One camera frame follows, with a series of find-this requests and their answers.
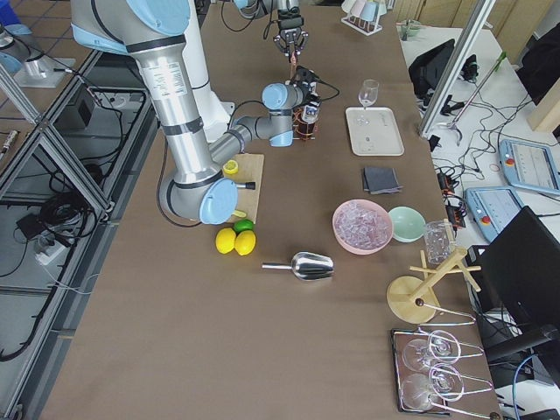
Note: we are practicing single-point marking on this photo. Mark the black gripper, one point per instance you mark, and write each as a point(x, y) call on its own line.
point(306, 89)
point(290, 36)

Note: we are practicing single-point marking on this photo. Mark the copper wire bottle basket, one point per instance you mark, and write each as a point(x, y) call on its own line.
point(297, 112)

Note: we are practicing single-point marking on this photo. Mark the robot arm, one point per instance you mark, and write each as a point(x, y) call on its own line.
point(163, 37)
point(253, 9)

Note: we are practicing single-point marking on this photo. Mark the wine glass on tray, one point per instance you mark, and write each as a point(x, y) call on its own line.
point(368, 94)

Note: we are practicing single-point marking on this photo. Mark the white cup rack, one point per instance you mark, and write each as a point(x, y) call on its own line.
point(362, 26)

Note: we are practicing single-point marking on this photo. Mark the cream serving tray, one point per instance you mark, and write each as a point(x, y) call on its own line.
point(374, 132)

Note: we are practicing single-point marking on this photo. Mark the bamboo cutting board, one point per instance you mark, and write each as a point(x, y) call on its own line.
point(249, 180)

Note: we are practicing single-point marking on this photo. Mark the lemon half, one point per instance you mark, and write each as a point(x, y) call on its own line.
point(231, 167)

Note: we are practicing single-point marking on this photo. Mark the steel muddler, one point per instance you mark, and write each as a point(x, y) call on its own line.
point(246, 185)

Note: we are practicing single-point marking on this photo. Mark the grey folded cloth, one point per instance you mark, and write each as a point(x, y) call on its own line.
point(379, 180)

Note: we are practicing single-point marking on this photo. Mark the pink bowl of ice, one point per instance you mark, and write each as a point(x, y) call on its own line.
point(362, 227)

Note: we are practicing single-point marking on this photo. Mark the lime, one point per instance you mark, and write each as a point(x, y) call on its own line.
point(243, 225)

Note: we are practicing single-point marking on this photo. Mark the whole lemon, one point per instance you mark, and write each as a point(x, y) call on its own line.
point(225, 240)
point(245, 242)

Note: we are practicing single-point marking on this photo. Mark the green bowl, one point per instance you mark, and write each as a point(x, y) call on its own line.
point(408, 224)

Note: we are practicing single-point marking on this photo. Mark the steel ice scoop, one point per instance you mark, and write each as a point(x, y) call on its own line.
point(306, 266)

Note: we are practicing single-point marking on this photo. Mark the glass tumbler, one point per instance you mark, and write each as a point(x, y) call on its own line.
point(438, 240)

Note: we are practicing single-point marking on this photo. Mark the teach pendant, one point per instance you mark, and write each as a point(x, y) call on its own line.
point(529, 166)
point(492, 208)

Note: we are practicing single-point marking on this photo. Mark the wooden cup tree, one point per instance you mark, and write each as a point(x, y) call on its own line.
point(413, 299)

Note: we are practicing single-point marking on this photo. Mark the hanging wine glass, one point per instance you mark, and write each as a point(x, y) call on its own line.
point(425, 392)
point(429, 349)

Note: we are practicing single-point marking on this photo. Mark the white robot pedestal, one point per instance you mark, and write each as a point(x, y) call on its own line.
point(216, 114)

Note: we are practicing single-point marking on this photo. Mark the aluminium frame post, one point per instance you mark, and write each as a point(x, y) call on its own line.
point(463, 46)

